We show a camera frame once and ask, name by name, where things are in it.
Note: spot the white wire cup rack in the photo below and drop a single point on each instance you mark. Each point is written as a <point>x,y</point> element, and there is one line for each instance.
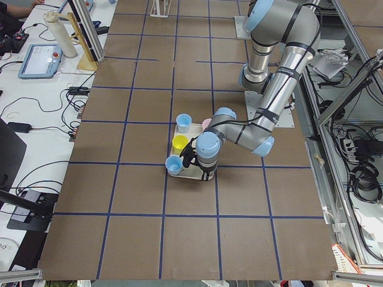
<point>160,8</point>

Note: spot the person at desk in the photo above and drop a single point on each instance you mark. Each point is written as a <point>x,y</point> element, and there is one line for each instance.
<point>12,36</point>

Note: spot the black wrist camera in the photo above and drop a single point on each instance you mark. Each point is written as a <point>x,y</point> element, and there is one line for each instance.
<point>188,154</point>

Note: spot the computer monitor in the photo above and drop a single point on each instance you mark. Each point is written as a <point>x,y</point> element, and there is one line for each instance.
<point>33,209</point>

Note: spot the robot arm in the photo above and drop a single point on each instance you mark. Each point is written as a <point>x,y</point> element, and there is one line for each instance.
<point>285,35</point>

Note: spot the white plastic tray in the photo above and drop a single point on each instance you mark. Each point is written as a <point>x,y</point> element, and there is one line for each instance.
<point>193,172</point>

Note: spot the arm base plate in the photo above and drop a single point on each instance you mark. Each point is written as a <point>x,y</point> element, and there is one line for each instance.
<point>241,32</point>
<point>252,102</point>

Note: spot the white cylindrical bottle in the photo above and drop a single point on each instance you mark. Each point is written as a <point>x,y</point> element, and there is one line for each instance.
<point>60,34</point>

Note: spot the pink plastic cup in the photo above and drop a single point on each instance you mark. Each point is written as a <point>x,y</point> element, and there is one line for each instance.
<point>205,123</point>

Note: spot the yellow plastic cup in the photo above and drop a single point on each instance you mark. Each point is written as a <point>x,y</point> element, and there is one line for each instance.
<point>179,142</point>

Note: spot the wooden mug tree stand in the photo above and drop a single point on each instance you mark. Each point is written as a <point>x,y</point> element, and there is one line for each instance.
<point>87,61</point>

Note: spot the light blue plastic cup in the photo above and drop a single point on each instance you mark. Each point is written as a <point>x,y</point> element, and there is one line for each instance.
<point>183,123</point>

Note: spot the blue teach pendant tablet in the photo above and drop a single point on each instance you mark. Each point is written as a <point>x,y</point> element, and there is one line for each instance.
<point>41,61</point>

